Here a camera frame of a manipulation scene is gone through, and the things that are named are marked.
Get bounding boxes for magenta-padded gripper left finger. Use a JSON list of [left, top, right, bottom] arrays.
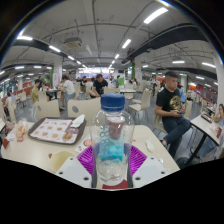
[[54, 145, 99, 190]]

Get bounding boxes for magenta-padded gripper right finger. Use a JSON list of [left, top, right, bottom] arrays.
[[127, 145, 171, 189]]

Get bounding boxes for clear blue-capped water bottle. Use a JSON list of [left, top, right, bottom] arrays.
[[89, 93, 136, 187]]

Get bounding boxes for colourful sticker sheet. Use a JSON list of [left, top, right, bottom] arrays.
[[73, 134, 93, 154]]

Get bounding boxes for white wrapper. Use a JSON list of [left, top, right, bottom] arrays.
[[143, 138, 156, 154]]

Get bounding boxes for crumpled white napkin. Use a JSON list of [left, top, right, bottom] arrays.
[[69, 114, 86, 129]]

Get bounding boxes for brown food tray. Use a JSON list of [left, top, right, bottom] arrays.
[[27, 117, 88, 146]]

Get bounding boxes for cream chair with round hole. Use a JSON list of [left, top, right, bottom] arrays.
[[67, 97, 102, 127], [34, 99, 62, 122]]

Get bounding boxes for far cream chairs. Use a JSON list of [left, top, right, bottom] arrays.
[[6, 84, 194, 126]]

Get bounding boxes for clear bag of fries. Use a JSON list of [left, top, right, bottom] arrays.
[[5, 119, 30, 143]]

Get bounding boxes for neighbouring cream table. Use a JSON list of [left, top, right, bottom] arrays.
[[189, 113, 223, 168]]

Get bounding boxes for ceiling air conditioner unit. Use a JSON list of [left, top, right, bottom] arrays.
[[63, 36, 83, 48]]

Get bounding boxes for ceiling lights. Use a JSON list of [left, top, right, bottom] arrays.
[[0, 6, 218, 88]]

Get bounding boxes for cream mug with brown handle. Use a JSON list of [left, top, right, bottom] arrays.
[[48, 150, 77, 174]]

